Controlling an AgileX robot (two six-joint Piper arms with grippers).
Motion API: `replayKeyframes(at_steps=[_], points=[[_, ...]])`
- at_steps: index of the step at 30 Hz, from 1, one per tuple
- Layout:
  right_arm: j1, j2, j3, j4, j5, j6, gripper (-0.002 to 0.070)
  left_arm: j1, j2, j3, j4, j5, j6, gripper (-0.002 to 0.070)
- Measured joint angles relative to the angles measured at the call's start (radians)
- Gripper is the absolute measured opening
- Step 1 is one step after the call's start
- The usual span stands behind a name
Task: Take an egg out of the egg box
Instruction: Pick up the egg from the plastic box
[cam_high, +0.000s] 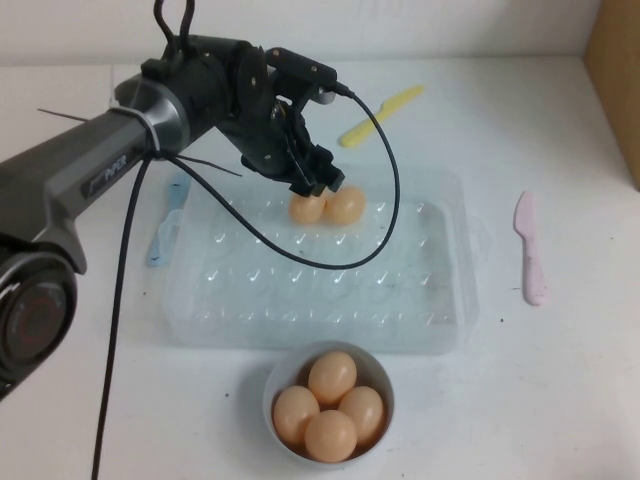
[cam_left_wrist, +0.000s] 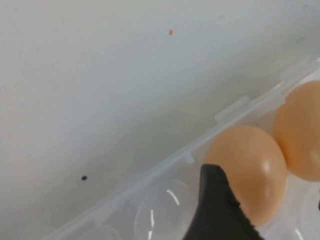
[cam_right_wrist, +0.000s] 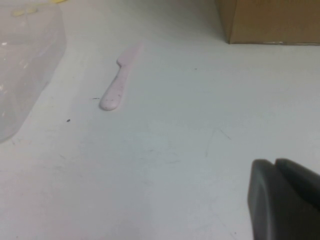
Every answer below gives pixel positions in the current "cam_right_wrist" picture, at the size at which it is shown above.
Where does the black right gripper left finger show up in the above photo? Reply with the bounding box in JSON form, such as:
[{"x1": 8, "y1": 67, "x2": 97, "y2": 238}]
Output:
[{"x1": 246, "y1": 158, "x2": 320, "y2": 240}]

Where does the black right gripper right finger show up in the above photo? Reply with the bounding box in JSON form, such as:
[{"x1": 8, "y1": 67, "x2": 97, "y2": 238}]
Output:
[{"x1": 274, "y1": 157, "x2": 320, "y2": 201}]

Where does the brown cardboard box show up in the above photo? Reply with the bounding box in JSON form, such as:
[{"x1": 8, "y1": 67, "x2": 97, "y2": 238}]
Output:
[{"x1": 215, "y1": 0, "x2": 320, "y2": 46}]

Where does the clear plastic egg box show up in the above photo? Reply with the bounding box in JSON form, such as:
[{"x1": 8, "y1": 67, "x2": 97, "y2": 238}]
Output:
[{"x1": 0, "y1": 4, "x2": 68, "y2": 144}]

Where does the pink plastic knife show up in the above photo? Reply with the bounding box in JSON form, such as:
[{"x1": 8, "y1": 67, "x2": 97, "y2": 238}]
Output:
[{"x1": 99, "y1": 41, "x2": 145, "y2": 111}]

